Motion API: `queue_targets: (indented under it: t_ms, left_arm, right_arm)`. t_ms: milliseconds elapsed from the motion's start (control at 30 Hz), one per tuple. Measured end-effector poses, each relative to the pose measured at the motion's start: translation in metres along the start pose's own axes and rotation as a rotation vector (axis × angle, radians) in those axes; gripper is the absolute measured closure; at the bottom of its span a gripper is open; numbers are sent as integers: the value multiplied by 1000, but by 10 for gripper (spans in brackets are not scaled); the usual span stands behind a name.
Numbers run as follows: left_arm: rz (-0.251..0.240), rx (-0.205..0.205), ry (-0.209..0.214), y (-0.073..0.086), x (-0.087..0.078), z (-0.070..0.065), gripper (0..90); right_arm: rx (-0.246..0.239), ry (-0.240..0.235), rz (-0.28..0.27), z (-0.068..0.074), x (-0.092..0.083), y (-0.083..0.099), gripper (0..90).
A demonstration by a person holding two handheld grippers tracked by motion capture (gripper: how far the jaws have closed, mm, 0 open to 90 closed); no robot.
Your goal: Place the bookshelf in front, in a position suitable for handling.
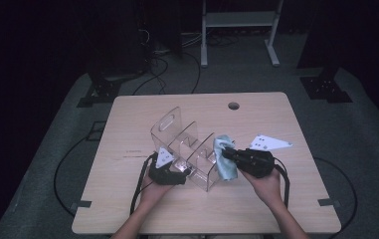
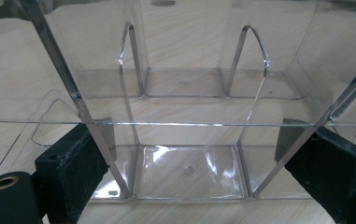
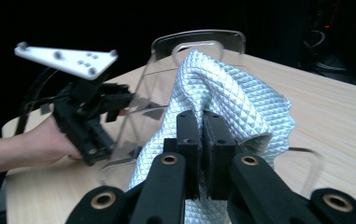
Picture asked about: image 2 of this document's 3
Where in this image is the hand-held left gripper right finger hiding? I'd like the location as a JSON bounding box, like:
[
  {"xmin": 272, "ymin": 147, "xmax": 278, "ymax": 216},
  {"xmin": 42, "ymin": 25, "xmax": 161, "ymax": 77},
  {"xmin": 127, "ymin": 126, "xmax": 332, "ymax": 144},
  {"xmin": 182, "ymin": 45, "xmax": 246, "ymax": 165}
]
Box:
[{"xmin": 274, "ymin": 118, "xmax": 356, "ymax": 224}]

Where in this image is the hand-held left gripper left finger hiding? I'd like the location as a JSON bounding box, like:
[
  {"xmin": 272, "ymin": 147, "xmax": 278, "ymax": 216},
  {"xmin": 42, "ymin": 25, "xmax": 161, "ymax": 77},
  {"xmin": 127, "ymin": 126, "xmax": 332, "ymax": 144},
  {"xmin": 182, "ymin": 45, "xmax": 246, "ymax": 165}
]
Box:
[{"xmin": 34, "ymin": 122, "xmax": 110, "ymax": 224}]

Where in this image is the clear acrylic divided organizer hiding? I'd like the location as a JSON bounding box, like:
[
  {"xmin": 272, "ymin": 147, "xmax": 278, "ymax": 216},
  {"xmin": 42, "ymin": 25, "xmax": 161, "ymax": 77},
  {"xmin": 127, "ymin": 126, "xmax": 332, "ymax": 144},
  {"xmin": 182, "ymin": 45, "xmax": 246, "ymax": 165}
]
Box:
[{"xmin": 0, "ymin": 0, "xmax": 356, "ymax": 203}]

